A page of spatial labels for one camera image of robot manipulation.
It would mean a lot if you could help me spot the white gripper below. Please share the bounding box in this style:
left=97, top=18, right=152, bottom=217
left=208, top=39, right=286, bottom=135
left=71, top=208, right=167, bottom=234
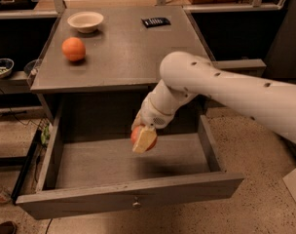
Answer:
left=130, top=93, right=176, bottom=154

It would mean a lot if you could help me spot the red apple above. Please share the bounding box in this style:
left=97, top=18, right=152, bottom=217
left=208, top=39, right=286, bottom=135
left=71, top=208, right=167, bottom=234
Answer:
left=129, top=125, right=158, bottom=152

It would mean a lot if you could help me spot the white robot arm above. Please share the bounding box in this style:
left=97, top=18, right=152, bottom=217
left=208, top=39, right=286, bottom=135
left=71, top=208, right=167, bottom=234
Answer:
left=130, top=52, right=296, bottom=153

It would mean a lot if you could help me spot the open grey top drawer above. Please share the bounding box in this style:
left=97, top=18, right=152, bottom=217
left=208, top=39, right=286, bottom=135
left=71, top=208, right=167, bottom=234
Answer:
left=17, top=95, right=243, bottom=219

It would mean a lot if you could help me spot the metal drawer knob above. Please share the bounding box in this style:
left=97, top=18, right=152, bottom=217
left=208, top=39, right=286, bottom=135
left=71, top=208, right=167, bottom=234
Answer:
left=132, top=197, right=141, bottom=209

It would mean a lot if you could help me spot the grey cabinet counter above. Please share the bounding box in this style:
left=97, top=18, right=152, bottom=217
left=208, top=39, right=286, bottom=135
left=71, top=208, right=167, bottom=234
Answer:
left=29, top=5, right=221, bottom=122

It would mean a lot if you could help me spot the orange fruit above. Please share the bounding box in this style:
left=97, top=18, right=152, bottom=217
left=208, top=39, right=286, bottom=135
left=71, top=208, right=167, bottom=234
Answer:
left=61, top=37, right=86, bottom=61

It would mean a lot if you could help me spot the dark blue snack packet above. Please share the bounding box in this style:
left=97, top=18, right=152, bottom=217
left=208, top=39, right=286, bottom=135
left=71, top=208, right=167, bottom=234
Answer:
left=141, top=18, right=170, bottom=28

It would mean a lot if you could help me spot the cream ceramic bowl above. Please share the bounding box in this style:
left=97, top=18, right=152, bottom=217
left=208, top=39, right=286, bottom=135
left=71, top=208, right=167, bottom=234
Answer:
left=67, top=12, right=104, bottom=33

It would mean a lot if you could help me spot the grey side shelf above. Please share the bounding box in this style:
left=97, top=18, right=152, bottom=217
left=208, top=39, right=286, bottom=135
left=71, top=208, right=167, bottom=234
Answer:
left=212, top=58, right=266, bottom=77

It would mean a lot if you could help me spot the blue patterned bowl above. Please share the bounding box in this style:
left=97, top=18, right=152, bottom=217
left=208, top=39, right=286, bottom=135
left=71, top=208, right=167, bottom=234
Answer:
left=0, top=58, right=15, bottom=79

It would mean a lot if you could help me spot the brown shoe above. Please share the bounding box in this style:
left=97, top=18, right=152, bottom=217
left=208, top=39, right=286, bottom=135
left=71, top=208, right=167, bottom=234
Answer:
left=0, top=221, right=17, bottom=234

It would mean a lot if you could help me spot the black cable on floor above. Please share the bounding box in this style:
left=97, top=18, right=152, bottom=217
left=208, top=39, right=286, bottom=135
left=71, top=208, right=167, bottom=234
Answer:
left=0, top=110, right=42, bottom=129

